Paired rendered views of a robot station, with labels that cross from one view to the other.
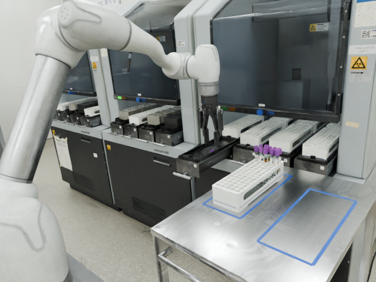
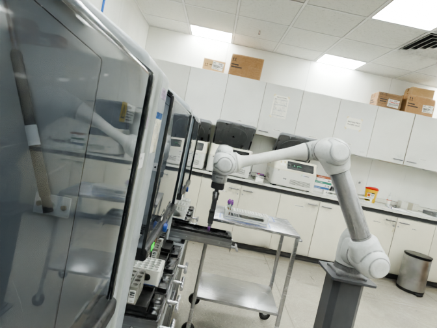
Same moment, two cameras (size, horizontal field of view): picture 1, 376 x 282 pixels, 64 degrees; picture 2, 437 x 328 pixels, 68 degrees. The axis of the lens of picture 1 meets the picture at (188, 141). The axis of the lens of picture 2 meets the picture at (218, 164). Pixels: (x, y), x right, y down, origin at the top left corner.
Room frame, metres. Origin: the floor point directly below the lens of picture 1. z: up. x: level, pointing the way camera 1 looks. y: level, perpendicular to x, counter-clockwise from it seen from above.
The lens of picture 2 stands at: (2.56, 1.19, 1.31)
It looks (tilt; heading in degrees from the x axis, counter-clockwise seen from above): 4 degrees down; 227
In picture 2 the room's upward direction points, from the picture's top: 12 degrees clockwise
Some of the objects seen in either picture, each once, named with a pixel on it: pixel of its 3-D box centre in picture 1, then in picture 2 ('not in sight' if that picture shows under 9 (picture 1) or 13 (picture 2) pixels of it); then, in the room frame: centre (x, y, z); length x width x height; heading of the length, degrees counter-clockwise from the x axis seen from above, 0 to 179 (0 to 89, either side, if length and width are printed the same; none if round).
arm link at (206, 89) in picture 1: (208, 88); (219, 177); (1.32, -0.11, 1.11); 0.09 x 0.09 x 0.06
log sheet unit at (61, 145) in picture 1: (61, 152); not in sight; (2.59, 1.16, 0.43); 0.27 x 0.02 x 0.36; 48
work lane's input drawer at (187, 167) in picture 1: (226, 145); (174, 229); (1.48, -0.20, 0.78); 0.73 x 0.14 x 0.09; 138
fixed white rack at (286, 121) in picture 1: (288, 118); not in sight; (1.70, -0.60, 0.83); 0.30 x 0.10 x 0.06; 138
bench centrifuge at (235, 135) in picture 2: not in sight; (231, 148); (-0.51, -1.91, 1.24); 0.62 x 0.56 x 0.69; 49
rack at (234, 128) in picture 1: (243, 126); not in sight; (1.62, -0.32, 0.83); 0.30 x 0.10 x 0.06; 138
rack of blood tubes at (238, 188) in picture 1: (250, 181); (245, 216); (0.91, -0.20, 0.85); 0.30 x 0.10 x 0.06; 136
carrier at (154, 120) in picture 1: (154, 120); (156, 251); (1.86, 0.20, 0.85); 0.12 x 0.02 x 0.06; 49
